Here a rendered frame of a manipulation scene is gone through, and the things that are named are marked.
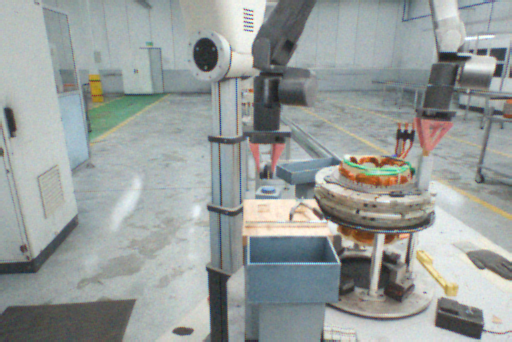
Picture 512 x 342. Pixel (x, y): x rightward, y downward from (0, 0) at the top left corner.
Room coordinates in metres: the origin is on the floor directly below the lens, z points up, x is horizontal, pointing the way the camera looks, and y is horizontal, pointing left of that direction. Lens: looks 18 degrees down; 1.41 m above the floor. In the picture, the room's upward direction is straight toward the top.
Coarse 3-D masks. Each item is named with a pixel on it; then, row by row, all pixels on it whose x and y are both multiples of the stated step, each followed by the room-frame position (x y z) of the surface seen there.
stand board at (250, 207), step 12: (252, 204) 0.81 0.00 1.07; (264, 204) 0.81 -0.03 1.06; (276, 204) 0.81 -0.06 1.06; (288, 204) 0.81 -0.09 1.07; (312, 204) 0.81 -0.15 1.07; (252, 216) 0.74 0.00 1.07; (264, 216) 0.74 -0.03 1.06; (276, 216) 0.74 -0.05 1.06; (288, 216) 0.74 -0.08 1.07; (300, 216) 0.74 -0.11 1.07; (312, 216) 0.74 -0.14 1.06; (252, 228) 0.67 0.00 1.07; (264, 228) 0.67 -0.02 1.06; (276, 228) 0.67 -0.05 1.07; (288, 228) 0.67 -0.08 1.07; (300, 228) 0.67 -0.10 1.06; (312, 228) 0.67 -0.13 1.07; (324, 228) 0.67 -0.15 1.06
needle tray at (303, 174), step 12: (276, 168) 1.17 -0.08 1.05; (288, 168) 1.19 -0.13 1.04; (300, 168) 1.21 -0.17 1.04; (312, 168) 1.23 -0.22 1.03; (324, 168) 1.13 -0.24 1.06; (288, 180) 1.09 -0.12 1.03; (300, 180) 1.09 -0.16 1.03; (312, 180) 1.11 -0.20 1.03; (300, 192) 1.16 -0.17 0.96; (312, 192) 1.13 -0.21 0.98
